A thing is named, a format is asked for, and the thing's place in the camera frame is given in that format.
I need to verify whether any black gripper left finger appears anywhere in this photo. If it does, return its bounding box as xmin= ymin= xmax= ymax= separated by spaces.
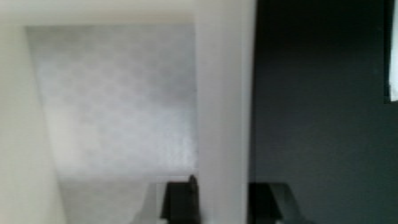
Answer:
xmin=159 ymin=176 xmax=200 ymax=224

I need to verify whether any white cabinet body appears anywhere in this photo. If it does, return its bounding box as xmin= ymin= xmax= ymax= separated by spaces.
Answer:
xmin=0 ymin=0 xmax=255 ymax=224

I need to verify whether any white table border frame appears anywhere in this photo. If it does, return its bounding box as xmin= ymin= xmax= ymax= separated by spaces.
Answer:
xmin=389 ymin=0 xmax=398 ymax=103

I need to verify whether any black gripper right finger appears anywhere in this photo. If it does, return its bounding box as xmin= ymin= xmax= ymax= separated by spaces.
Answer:
xmin=246 ymin=182 xmax=314 ymax=224

